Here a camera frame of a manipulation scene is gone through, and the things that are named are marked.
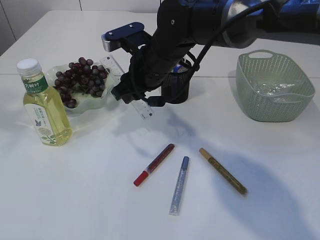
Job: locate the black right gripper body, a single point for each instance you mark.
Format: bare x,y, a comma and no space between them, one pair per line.
181,24

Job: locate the blue scissors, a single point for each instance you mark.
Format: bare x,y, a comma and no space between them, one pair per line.
179,69

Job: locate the clear plastic ruler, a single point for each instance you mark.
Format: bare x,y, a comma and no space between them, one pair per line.
115,73

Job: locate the clear plastic sheet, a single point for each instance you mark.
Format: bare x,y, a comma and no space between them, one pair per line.
272,89

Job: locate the purple artificial grape bunch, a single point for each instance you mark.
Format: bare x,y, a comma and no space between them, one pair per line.
82,77

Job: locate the gold glitter pen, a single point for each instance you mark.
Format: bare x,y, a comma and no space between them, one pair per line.
239,187

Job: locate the red crayon pen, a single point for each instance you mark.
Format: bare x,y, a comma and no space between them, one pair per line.
154,164

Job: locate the yellow tea bottle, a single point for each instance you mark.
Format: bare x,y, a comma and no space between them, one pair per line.
43,104

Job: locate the blue glitter pen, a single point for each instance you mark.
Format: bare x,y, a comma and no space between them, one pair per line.
179,187

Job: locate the blue black right robot arm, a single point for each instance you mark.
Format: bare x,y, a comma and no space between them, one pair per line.
244,21

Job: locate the black mesh pen holder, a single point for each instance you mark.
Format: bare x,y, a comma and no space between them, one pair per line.
173,89

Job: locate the green plastic woven basket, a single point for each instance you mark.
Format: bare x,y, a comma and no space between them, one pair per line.
276,69

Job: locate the green wavy glass plate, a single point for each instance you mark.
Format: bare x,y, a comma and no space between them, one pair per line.
85,102

